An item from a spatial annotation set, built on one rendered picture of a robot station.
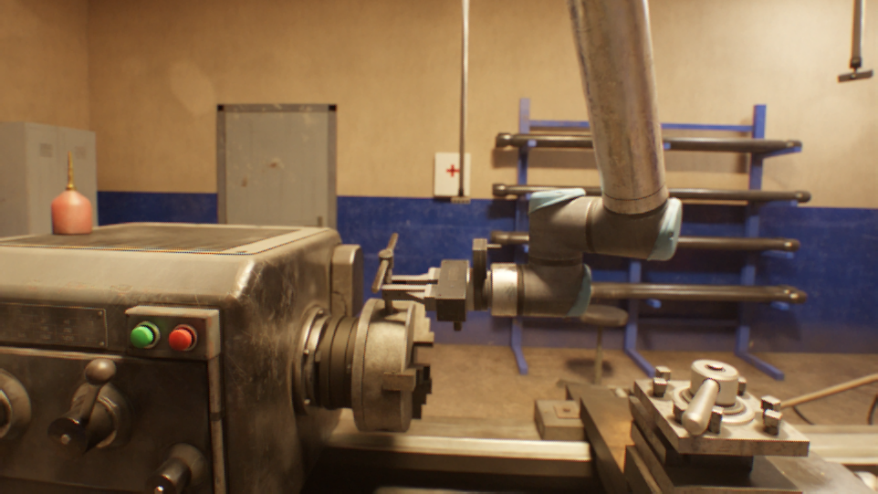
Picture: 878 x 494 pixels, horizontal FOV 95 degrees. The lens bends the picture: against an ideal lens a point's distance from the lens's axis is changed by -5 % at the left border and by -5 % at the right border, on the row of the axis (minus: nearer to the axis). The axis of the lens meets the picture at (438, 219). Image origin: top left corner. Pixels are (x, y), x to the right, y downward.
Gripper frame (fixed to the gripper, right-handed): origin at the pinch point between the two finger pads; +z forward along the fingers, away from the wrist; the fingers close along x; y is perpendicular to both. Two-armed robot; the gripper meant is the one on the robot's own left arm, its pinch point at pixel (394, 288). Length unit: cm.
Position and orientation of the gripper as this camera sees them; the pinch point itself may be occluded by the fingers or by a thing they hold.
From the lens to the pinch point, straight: 79.2
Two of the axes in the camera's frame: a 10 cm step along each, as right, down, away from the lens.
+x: 1.0, -4.0, 9.1
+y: 0.5, 9.2, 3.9
